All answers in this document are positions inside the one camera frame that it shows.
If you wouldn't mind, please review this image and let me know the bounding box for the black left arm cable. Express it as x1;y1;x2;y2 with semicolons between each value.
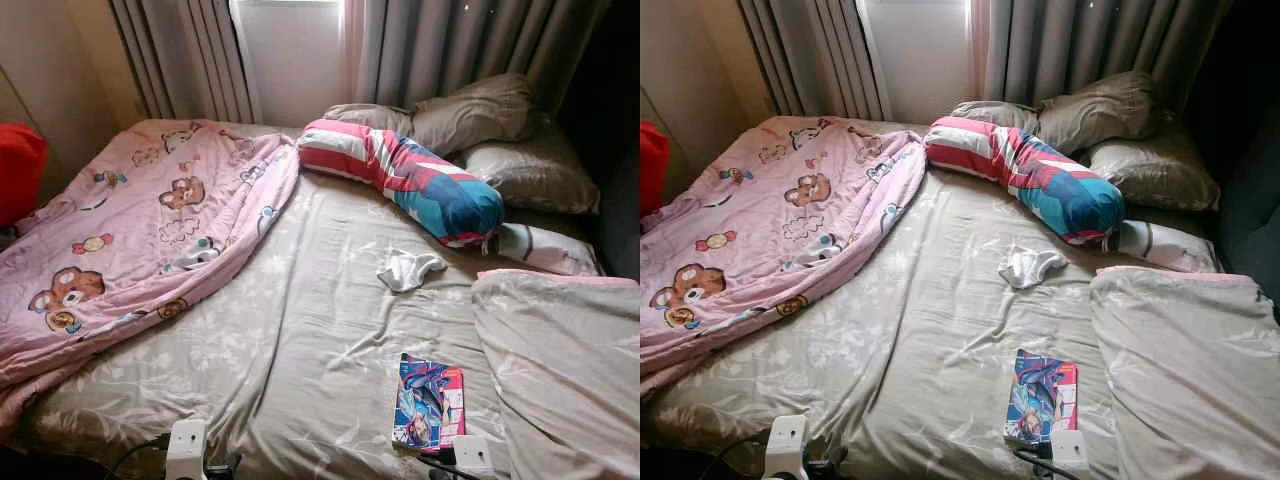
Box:
103;433;171;480
700;430;769;480

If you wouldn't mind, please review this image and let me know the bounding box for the colourful comic book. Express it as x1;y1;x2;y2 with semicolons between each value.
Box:
1004;348;1079;448
391;351;467;457

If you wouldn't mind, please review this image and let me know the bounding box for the red blue striped bolster pillow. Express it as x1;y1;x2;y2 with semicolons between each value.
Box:
923;115;1127;246
296;118;507;249

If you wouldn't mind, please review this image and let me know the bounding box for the beige floral bed sheet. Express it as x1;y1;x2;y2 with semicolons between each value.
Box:
20;165;601;480
645;165;1221;480

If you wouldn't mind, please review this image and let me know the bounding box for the dark grey upholstered sofa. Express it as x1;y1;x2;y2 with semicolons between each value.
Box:
1180;0;1280;306
555;0;641;283

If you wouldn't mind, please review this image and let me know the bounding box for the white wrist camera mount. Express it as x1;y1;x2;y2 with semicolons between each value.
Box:
164;419;209;480
763;414;809;480
1050;430;1091;473
451;434;497;478

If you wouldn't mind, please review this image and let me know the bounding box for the bright window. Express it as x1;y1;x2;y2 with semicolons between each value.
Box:
228;0;349;129
858;0;976;127

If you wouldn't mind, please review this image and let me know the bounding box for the beige duvet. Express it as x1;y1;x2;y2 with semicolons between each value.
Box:
470;268;641;480
1088;265;1280;480

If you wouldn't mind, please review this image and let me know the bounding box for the white sock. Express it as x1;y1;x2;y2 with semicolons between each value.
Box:
998;246;1071;291
375;249;449;294

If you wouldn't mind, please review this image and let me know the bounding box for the grey curtain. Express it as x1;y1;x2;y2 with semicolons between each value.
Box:
738;0;886;123
985;0;1236;111
108;0;256;123
355;0;613;113

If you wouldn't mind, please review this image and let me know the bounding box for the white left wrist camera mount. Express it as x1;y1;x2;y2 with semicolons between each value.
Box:
164;419;209;480
763;414;809;480

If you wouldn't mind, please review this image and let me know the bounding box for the beige pillow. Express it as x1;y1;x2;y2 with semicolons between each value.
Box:
1035;69;1161;156
322;102;417;138
408;71;539;158
455;122;602;217
948;99;1041;133
1085;120;1223;213

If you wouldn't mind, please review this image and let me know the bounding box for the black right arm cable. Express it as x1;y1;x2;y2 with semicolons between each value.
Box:
413;445;483;480
1012;446;1081;480

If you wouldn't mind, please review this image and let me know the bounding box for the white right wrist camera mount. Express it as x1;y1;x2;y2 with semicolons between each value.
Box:
451;434;497;478
1050;430;1091;473

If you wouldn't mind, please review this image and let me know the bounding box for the pink sheer curtain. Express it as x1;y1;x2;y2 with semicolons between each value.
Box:
966;0;996;101
338;0;369;106

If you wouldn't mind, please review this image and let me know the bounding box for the white grey striped pillow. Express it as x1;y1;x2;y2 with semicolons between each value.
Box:
1105;219;1223;274
488;221;603;278

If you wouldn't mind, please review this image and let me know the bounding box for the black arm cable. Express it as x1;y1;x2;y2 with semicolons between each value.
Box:
103;433;171;480
413;445;483;480
700;430;769;480
1012;446;1081;480

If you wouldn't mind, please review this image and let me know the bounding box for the red cushion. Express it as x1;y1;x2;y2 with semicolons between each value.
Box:
640;120;671;221
0;122;50;231

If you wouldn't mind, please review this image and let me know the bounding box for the pink bear print quilt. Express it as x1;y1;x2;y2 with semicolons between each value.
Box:
640;115;929;401
0;117;302;433

